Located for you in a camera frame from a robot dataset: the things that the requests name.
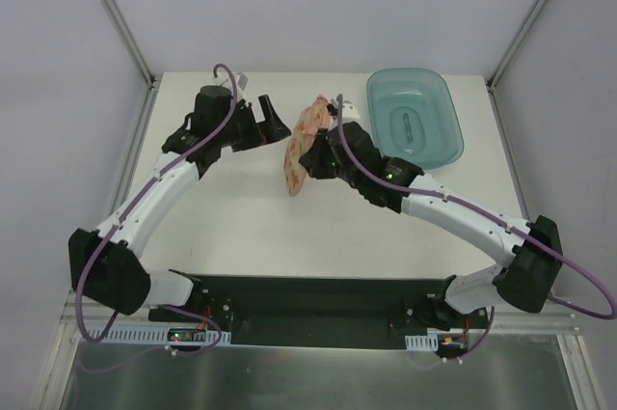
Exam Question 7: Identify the teal transparent plastic basin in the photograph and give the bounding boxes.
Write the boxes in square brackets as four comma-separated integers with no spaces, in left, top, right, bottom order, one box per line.
[366,68,465,170]

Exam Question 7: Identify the left white cable duct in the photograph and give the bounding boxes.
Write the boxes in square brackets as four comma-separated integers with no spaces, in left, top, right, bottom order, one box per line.
[101,326,231,347]

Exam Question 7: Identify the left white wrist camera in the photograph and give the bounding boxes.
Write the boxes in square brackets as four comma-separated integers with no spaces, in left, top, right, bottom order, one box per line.
[212,72,249,93]

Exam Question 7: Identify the aluminium frame post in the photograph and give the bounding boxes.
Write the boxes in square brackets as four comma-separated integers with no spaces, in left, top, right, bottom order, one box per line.
[72,0,162,89]
[486,0,550,94]

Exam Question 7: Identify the left aluminium frame post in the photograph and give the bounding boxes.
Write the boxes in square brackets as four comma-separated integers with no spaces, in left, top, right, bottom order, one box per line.
[72,0,162,89]

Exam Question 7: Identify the white cable duct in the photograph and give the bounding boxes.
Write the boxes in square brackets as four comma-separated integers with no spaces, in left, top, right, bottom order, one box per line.
[404,333,469,352]
[101,326,231,347]

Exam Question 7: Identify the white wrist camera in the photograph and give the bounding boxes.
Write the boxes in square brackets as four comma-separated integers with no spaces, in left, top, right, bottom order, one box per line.
[212,72,249,93]
[328,98,362,125]

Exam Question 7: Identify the right aluminium frame post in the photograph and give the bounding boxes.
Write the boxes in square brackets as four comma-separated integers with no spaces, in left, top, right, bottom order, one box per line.
[486,0,550,94]

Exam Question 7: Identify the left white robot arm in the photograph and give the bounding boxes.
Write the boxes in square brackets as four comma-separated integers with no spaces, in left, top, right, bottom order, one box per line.
[68,85,291,322]

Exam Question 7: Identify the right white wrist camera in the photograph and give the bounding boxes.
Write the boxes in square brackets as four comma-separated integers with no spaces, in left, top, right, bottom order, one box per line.
[328,98,362,125]

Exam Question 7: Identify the floral mesh laundry bag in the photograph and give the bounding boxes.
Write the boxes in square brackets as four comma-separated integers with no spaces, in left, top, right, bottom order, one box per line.
[282,95,333,197]

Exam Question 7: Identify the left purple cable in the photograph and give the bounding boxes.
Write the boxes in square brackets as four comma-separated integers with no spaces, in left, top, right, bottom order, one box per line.
[74,63,242,372]

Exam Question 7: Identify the right white cable duct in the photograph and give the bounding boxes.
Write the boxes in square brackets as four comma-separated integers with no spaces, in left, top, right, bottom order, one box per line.
[404,333,469,352]

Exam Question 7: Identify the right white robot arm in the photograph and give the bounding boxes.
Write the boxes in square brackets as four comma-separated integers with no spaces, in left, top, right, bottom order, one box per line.
[299,122,562,331]

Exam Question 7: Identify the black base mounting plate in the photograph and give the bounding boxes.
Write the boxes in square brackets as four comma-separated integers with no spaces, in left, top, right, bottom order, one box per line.
[148,275,488,350]

